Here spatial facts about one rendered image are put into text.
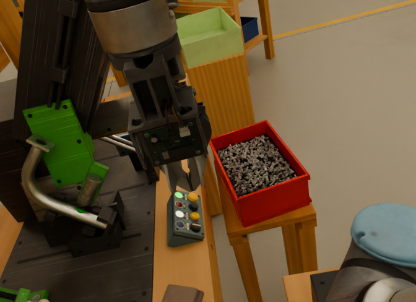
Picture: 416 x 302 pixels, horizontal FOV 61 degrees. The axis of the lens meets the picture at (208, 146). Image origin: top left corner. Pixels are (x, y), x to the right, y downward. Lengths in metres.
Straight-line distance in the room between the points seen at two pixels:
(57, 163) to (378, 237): 0.73
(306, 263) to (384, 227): 0.71
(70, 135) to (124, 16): 0.62
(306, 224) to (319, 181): 1.23
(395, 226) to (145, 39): 0.41
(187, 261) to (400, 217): 0.51
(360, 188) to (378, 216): 1.71
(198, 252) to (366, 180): 1.58
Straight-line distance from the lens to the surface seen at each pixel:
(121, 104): 1.11
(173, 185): 0.43
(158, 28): 0.33
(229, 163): 1.14
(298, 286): 0.87
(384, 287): 0.47
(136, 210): 1.06
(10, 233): 1.29
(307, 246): 1.18
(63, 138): 0.93
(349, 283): 0.52
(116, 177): 1.22
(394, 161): 2.47
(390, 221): 0.56
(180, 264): 0.89
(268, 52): 3.84
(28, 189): 0.98
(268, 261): 1.95
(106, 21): 0.33
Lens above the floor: 1.60
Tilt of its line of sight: 36 degrees down
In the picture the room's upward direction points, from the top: 16 degrees counter-clockwise
